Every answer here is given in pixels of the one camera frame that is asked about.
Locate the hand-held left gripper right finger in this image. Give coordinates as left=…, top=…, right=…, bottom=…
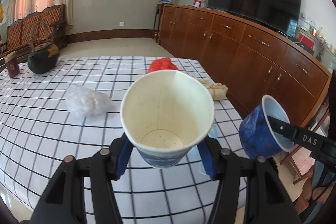
left=197, top=136, right=302, bottom=224

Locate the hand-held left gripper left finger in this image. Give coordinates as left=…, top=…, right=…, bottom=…
left=31, top=135, right=134, bottom=224

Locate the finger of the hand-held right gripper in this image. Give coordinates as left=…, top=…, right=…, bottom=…
left=268, top=115, right=326, bottom=148

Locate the white blue paper cup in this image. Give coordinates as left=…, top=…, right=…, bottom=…
left=121, top=70, right=215, bottom=169

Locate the clear plastic bag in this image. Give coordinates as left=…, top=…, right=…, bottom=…
left=65, top=84, right=112, bottom=117

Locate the beige paper wad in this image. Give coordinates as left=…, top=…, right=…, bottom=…
left=197, top=79, right=228, bottom=101

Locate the red plastic bag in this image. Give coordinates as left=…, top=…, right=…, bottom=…
left=147, top=57, right=179, bottom=73

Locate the person's right forearm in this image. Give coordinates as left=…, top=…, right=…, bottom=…
left=297, top=166, right=331, bottom=216

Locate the wooden chair with pink cushion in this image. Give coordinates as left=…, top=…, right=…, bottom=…
left=280, top=80, right=336, bottom=185

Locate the black white checked tablecloth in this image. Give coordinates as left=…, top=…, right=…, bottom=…
left=0, top=56, right=248, bottom=214

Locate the vase with dried branches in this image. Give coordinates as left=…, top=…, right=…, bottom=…
left=316, top=38, right=327, bottom=60

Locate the red box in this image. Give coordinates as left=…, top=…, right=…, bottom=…
left=298, top=32, right=315, bottom=50

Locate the long wooden cabinet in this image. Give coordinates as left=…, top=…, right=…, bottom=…
left=159, top=4, right=332, bottom=127

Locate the brown tea tin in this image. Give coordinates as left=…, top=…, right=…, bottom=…
left=5, top=51, right=20, bottom=79

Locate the wooden sofa bench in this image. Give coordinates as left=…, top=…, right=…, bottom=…
left=5, top=4, right=68, bottom=56

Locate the stand with yellow cloth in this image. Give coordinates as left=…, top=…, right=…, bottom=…
left=0, top=0, right=7, bottom=22

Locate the black teapot with handle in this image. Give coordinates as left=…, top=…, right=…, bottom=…
left=27, top=21, right=60, bottom=74

